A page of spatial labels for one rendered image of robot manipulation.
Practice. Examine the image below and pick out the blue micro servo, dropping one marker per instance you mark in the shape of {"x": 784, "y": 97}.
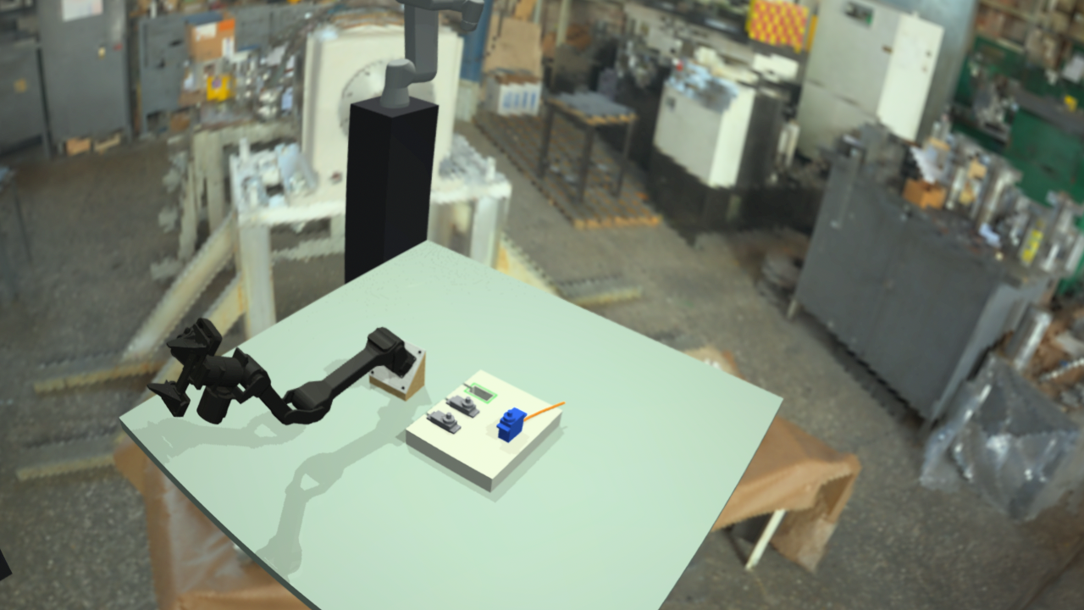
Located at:
{"x": 511, "y": 424}

